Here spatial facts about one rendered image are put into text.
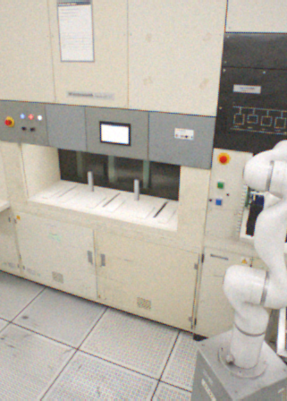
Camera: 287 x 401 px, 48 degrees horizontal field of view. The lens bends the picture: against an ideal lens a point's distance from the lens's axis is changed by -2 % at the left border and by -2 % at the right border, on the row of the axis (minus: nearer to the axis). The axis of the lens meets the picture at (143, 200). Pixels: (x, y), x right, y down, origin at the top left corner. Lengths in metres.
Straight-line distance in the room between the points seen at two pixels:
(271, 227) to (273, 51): 0.88
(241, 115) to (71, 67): 0.99
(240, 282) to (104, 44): 1.38
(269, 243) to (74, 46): 1.47
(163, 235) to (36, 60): 1.31
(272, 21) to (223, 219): 1.01
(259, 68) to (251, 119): 0.24
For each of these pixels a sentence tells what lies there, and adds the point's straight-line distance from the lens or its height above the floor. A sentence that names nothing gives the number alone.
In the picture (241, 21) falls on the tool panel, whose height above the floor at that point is 2.00.
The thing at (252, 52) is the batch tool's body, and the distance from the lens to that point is 1.68.
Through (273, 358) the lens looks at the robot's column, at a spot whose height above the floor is 0.76.
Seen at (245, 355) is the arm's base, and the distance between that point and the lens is 1.38.
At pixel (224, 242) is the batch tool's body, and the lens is 1.96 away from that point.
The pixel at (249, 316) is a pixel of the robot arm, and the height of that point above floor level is 1.03.
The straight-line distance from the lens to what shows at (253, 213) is 1.72.
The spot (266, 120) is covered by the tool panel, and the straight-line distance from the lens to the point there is 1.69.
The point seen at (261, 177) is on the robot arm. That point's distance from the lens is 1.05.
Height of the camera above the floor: 1.87
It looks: 25 degrees down
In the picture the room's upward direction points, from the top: 1 degrees clockwise
